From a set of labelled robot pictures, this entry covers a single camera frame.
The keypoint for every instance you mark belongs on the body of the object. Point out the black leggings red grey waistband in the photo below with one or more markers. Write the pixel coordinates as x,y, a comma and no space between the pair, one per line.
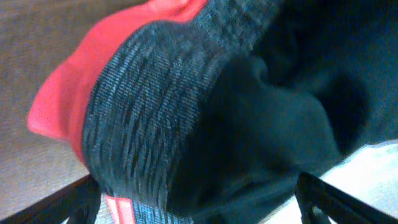
207,111

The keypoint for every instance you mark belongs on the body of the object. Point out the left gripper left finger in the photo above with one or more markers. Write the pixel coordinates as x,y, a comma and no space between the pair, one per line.
77,203

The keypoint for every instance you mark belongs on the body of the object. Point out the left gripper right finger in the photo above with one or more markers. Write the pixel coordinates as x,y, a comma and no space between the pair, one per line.
322,203

